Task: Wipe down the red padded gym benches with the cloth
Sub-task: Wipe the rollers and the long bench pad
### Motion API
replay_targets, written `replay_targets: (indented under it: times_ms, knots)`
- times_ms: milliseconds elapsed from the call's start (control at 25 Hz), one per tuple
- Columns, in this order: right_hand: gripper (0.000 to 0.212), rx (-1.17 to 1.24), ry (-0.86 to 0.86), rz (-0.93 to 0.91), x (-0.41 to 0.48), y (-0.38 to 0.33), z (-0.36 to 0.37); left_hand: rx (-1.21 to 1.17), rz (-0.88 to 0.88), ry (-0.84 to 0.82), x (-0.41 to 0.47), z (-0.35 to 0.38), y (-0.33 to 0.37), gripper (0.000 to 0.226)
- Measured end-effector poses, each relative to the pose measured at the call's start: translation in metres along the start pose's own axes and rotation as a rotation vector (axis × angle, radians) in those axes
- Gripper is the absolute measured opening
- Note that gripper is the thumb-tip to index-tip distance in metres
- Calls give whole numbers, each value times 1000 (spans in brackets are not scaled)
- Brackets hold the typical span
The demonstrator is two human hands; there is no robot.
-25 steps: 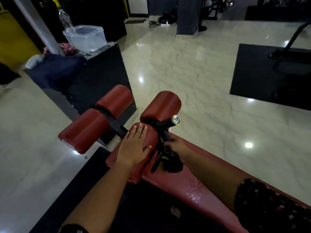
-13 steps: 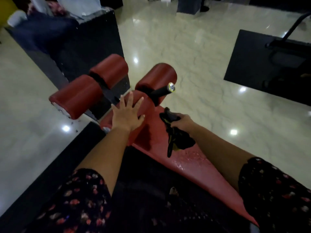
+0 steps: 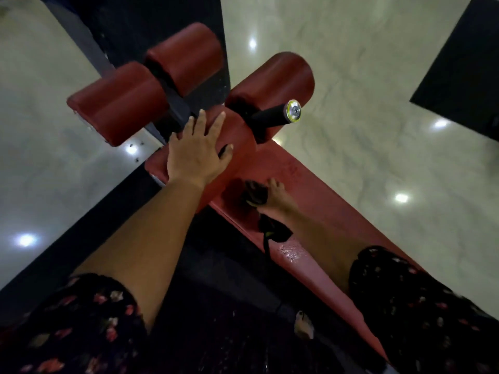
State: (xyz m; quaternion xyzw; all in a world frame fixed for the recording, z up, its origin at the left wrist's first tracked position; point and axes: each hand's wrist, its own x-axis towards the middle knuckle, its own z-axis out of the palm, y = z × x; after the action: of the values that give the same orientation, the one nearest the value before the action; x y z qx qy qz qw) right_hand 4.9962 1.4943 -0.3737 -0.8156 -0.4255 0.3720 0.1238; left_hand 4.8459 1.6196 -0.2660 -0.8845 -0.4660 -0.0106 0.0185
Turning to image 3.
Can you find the person's left hand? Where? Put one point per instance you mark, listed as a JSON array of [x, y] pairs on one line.
[[193, 159]]

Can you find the person's right hand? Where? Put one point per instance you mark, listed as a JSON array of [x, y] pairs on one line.
[[278, 200]]

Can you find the person's left little finger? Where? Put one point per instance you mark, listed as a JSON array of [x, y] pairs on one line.
[[173, 138]]

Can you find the person's left thumb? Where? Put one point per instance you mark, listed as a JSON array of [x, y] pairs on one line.
[[227, 154]]

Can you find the person's right fingers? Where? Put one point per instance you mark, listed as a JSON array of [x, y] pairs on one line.
[[276, 184]]

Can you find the person's left middle finger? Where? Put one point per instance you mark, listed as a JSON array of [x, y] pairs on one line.
[[200, 121]]

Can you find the dark cleaning cloth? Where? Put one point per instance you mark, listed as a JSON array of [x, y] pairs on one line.
[[273, 229]]

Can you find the person's left forearm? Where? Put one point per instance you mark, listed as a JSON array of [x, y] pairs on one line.
[[148, 249]]

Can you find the person's right forearm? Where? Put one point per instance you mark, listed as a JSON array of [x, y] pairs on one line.
[[323, 245]]

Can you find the red padded bench board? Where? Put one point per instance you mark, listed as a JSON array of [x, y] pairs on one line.
[[319, 206]]

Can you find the black floor mat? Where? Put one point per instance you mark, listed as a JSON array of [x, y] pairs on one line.
[[464, 73], [128, 23]]

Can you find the person's foot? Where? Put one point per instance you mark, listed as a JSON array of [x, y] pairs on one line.
[[304, 325]]

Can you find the black floral garment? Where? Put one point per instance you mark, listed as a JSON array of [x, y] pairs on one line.
[[421, 319]]

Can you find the black bench frame post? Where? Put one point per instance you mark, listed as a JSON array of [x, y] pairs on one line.
[[176, 99]]

